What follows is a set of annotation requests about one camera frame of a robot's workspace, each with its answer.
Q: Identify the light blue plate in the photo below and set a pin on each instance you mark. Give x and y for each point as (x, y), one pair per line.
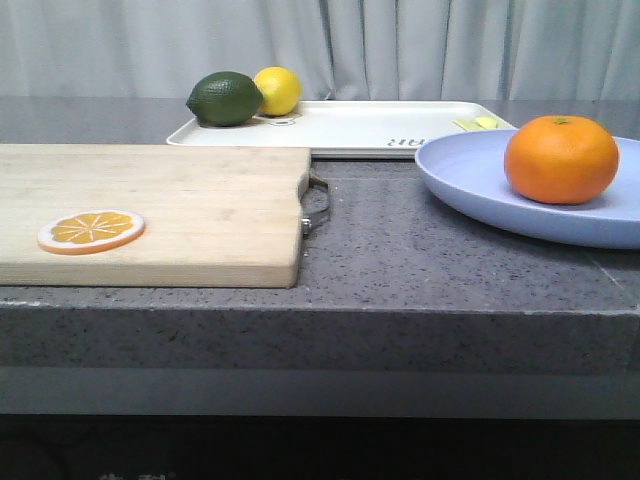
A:
(465, 171)

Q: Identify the orange fruit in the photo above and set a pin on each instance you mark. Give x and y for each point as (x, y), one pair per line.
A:
(561, 159)

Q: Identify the white rectangular tray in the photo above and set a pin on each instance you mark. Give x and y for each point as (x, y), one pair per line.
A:
(343, 129)

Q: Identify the yellow print on tray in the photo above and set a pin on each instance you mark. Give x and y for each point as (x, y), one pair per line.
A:
(477, 123)

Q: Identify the wooden cutting board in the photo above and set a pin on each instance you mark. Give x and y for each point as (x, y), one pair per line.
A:
(214, 216)

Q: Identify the yellow lemon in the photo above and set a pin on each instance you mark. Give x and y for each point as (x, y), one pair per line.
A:
(281, 90)

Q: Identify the green lime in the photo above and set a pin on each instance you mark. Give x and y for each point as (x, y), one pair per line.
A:
(224, 99)

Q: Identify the orange slice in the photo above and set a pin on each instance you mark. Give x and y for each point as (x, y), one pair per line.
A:
(90, 232)

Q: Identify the grey curtain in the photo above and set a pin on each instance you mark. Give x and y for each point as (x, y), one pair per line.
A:
(345, 50)

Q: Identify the metal cutting board handle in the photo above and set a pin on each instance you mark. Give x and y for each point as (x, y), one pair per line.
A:
(315, 203)

